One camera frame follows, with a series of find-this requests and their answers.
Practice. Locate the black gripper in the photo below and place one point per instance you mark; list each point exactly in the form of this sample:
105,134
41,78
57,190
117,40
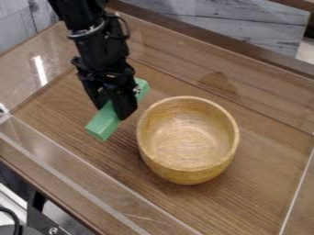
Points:
100,39

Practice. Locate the green rectangular block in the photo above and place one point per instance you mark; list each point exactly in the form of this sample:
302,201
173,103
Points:
104,122

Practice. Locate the brown wooden bowl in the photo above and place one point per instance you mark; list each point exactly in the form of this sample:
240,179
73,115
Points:
187,137

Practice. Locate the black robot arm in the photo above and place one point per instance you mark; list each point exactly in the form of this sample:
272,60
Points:
80,8

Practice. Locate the black table leg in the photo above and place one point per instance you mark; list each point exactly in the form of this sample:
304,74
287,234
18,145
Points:
37,201

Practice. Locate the clear acrylic tray walls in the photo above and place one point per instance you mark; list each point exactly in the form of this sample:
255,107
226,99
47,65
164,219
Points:
96,178

